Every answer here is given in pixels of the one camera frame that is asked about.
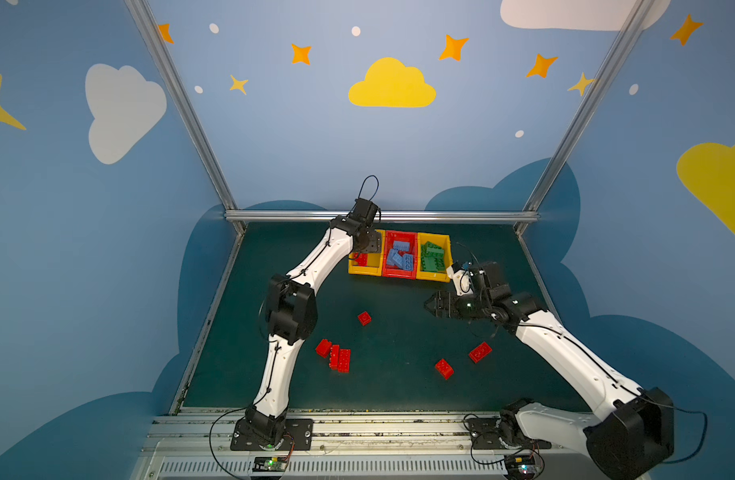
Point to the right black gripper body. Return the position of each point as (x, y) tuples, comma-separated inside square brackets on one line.
[(453, 303)]

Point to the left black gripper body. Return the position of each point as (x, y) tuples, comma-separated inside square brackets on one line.
[(369, 241)]

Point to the large light blue brick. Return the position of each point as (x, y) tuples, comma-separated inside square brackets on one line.
[(402, 246)]

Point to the small red square brick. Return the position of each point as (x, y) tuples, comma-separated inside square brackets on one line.
[(364, 318)]

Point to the red brick pair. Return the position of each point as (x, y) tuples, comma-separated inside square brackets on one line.
[(339, 359)]

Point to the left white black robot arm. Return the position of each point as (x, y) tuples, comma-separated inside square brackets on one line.
[(291, 314)]

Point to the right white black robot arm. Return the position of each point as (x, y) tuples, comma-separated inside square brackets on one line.
[(628, 430)]

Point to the left yellow bin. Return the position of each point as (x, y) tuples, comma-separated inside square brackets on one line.
[(376, 262)]

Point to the yellow bin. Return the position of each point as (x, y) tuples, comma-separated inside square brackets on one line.
[(376, 262), (445, 242)]

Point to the red middle bin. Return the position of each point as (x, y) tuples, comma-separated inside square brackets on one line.
[(392, 236)]

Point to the right yellow bin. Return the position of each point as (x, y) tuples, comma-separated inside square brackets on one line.
[(445, 242)]

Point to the right controller board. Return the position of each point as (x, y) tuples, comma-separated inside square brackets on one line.
[(520, 468)]

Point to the controller board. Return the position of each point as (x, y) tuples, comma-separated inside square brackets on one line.
[(269, 465), (520, 468)]

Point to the left controller board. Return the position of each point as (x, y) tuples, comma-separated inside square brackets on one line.
[(269, 465)]

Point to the aluminium back frame bar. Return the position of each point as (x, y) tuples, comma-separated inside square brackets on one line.
[(443, 217)]

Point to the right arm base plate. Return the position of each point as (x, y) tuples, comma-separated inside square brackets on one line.
[(492, 433)]

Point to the aluminium front rail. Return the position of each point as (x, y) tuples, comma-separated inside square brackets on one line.
[(194, 444)]

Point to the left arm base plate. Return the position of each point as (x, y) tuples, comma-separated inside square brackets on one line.
[(296, 434)]

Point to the aluminium left frame post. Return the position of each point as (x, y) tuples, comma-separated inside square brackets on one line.
[(144, 20)]

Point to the aluminium frame post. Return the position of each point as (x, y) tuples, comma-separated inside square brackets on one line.
[(626, 39), (144, 20)]

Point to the aluminium right frame post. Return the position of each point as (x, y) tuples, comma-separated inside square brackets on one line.
[(626, 39)]

